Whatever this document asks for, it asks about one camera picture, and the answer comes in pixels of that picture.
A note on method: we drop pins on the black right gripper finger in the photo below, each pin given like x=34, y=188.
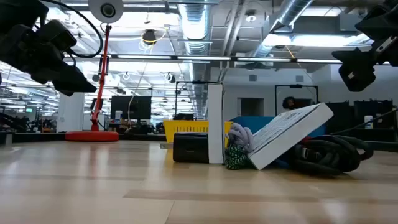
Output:
x=381, y=21
x=356, y=70

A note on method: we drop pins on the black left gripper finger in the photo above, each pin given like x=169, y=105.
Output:
x=64, y=92
x=70, y=79

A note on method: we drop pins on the white box with label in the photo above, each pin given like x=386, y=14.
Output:
x=289, y=137

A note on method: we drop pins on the black box with orange side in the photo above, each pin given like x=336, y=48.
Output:
x=190, y=147

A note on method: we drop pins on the blue bin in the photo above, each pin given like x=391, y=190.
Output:
x=248, y=123

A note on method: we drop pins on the white pillar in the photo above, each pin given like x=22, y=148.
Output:
x=71, y=112

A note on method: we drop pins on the black cabinet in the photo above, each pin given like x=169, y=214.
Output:
x=339, y=118
x=379, y=112

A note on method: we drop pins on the red stand with round base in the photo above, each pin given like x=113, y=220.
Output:
x=93, y=136

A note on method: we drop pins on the white wipes canister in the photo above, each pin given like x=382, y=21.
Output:
x=118, y=116
x=368, y=122

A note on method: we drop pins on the black monitor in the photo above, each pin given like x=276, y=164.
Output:
x=130, y=107

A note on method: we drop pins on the person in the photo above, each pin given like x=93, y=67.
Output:
x=289, y=103

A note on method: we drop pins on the black ceiling device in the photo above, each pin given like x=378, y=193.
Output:
x=149, y=36

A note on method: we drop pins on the yellow slotted basket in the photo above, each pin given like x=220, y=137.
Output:
x=186, y=129

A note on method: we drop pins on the overhead light bar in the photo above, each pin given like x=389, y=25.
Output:
x=202, y=58

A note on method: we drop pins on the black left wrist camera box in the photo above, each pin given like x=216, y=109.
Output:
x=57, y=35

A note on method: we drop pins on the black metal frame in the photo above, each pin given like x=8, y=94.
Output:
x=192, y=82
x=295, y=86

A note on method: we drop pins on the white overhead camera mount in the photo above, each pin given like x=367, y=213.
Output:
x=107, y=10

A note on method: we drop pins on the silver spiral ventilation duct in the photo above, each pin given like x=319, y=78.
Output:
x=292, y=9
x=195, y=18

